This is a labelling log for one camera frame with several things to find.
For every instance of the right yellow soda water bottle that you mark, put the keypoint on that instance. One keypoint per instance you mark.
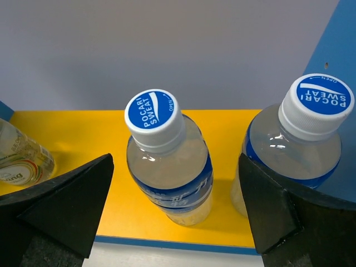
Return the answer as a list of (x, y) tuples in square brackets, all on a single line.
[(24, 162)]

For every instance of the Pocari water bottle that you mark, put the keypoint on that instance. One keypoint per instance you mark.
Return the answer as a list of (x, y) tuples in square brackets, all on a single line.
[(298, 138), (168, 157)]

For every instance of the blue shelf with yellow board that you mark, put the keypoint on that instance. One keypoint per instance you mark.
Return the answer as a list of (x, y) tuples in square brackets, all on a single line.
[(168, 88)]

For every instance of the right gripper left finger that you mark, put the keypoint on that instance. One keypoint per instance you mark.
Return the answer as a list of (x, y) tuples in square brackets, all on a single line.
[(54, 223)]

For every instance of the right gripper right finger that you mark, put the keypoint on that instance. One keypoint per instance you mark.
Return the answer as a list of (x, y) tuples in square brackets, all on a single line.
[(293, 225)]

